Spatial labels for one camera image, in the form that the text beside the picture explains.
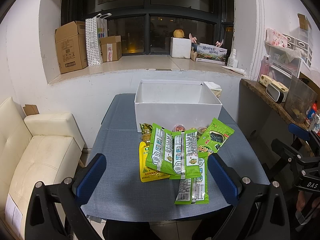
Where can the yellow cartoon lid jelly cup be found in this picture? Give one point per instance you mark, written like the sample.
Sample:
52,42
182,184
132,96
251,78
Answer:
201,130

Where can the clear plastic container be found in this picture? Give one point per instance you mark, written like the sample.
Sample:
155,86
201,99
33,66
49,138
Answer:
299,100

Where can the printed landscape carton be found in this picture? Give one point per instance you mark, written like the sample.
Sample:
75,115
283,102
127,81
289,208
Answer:
211,54

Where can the cream leather sofa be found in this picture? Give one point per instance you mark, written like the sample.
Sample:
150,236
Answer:
41,147

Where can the person's right hand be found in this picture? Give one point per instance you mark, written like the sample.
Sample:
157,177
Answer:
301,202

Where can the pink jelly cup with lid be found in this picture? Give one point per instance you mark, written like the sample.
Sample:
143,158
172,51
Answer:
178,128

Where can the small open cardboard box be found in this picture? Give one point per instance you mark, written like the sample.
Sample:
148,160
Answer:
111,48

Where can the wooden side shelf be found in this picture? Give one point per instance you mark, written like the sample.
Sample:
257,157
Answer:
260,118

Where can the small green candy packet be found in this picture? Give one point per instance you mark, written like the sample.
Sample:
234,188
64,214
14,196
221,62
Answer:
146,128

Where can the white foam box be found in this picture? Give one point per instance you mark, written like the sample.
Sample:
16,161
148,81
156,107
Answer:
180,48

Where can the clear drawer organizer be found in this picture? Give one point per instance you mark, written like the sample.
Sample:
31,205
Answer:
291,51

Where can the white plastic bottle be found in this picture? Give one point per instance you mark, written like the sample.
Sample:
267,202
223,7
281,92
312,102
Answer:
232,61

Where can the orange jelly cup left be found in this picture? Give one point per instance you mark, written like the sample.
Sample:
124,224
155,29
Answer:
146,138

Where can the white storage box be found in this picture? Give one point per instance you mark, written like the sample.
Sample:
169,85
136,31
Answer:
172,102

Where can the cream green small box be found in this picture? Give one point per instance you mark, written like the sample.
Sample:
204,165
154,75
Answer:
265,80

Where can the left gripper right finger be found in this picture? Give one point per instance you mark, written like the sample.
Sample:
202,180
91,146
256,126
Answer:
226,178

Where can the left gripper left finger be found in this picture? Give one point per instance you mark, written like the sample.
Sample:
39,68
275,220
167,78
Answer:
86,180

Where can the green seaweed snack bag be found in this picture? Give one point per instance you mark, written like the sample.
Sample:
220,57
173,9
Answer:
214,137

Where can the yellow snack pouch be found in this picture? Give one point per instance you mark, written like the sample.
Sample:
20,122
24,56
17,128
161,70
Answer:
148,174

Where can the tissue pack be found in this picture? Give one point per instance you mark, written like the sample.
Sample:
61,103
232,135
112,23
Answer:
215,88

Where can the yellow pomelo fruit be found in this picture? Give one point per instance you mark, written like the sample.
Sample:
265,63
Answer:
178,33

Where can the white patterned paper bag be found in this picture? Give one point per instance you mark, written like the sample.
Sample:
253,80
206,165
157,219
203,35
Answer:
95,29

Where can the white alarm clock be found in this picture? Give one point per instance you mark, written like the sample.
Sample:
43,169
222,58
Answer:
274,93

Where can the large cardboard box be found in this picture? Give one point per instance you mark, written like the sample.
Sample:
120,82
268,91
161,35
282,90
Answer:
71,47

